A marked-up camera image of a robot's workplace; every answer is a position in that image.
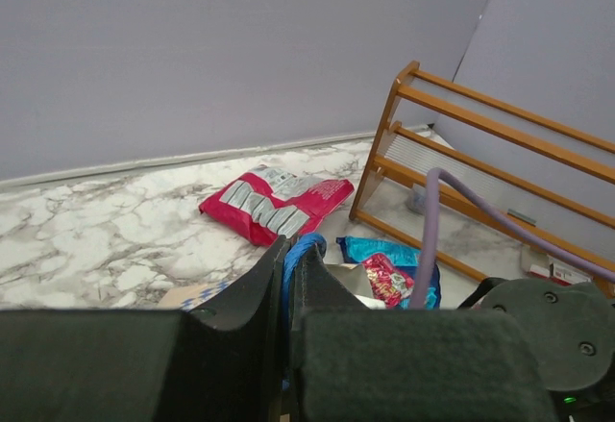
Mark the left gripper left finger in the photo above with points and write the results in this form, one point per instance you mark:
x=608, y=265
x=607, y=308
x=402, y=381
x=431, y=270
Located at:
x=218, y=362

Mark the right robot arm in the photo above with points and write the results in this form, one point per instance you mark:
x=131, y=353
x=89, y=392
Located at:
x=570, y=331

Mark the pink snack bag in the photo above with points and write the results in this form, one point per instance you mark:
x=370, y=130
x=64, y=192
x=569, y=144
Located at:
x=267, y=202

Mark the pink red candy bag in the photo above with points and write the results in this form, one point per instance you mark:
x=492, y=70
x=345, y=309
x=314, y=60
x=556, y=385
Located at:
x=389, y=284

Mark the wooden shelf rack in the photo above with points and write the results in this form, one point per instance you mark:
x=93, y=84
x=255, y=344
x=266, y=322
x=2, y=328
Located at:
x=551, y=179

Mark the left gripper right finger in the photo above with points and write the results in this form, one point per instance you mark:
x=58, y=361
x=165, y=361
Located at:
x=415, y=365

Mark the blue checkered paper bag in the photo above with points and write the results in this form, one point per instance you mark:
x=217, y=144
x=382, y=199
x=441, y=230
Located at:
x=307, y=268

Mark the blue snack bag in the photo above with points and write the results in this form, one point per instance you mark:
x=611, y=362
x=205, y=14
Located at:
x=404, y=258

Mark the red white small box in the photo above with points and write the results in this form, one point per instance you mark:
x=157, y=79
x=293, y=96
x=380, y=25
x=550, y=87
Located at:
x=538, y=264

